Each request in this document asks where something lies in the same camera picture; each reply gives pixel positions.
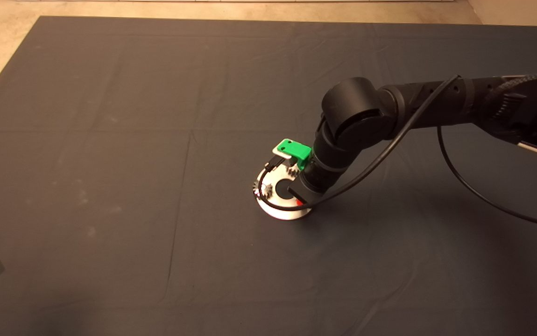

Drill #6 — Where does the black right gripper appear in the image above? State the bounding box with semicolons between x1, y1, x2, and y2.
288;180;330;206

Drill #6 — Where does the round metal carrier plate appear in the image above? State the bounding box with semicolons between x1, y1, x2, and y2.
255;161;313;220

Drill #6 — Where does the dark grey table cloth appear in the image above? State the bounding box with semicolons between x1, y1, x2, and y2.
0;16;537;336

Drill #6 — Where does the green right camera mount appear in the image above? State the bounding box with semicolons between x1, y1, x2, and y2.
278;139;313;171

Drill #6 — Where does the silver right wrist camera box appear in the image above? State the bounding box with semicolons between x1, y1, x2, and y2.
272;144;297;161

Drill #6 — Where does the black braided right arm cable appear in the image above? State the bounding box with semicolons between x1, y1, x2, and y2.
483;72;537;108

